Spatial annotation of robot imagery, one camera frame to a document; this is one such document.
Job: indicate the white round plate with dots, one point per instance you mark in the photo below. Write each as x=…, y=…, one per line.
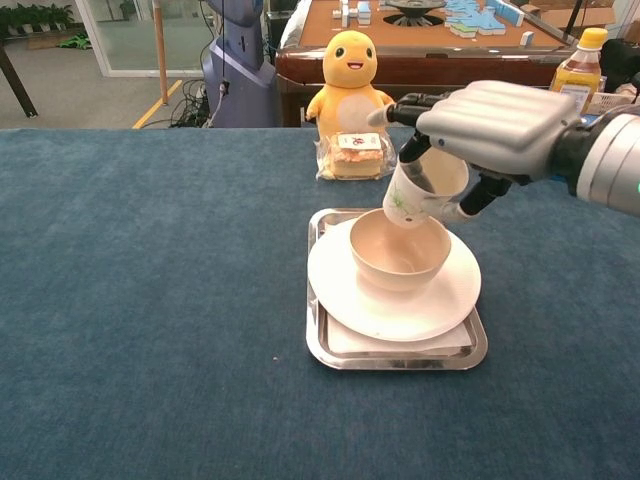
x=350, y=305

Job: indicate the white mesh basket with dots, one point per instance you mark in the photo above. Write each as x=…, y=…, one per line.
x=612, y=104

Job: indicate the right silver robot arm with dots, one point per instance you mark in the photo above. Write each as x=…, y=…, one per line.
x=610, y=160

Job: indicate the brown mahjong table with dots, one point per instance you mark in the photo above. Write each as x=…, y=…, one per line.
x=425, y=60

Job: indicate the pile of blue mahjong tiles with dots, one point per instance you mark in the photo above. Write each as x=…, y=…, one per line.
x=475, y=17

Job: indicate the black table leg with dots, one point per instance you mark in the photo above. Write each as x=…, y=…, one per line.
x=17, y=85

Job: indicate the row of green plants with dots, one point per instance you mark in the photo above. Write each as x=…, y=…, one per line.
x=35, y=17

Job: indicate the beige bowl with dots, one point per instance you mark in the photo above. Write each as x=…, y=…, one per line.
x=400, y=260

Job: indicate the steel rectangular tray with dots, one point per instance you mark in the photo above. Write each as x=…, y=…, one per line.
x=400, y=362

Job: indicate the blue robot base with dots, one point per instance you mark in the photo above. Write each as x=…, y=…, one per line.
x=240, y=75

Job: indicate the black fabric object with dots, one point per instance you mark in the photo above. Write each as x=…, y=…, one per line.
x=620, y=60

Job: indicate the yellow-capped tea bottle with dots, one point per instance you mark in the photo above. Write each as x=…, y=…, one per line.
x=580, y=75

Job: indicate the blue white mahjong tile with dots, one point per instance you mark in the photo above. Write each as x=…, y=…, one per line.
x=526, y=38

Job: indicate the white paper cup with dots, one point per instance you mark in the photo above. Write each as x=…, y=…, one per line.
x=407, y=205

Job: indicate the yellow plush duck toy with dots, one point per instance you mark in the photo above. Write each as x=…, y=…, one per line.
x=350, y=90

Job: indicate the wooden pole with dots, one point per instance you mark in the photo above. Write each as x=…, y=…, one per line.
x=161, y=50

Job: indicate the blue table cloth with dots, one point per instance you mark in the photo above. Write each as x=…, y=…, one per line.
x=150, y=300

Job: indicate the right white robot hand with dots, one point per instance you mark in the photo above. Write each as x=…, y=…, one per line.
x=500, y=120

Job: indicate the black mahjong table hub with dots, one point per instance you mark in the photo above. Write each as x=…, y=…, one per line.
x=415, y=12

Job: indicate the wrapped cake in clear bag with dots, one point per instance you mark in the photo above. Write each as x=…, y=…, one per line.
x=355, y=160

